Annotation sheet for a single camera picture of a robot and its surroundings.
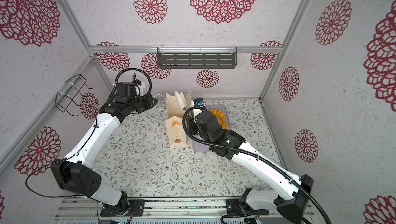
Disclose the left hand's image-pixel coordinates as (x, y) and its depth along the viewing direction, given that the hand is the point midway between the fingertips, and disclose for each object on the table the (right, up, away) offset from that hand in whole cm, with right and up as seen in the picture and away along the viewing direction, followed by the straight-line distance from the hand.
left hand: (157, 103), depth 79 cm
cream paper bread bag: (+9, -8, -1) cm, 12 cm away
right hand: (+17, -6, -12) cm, 22 cm away
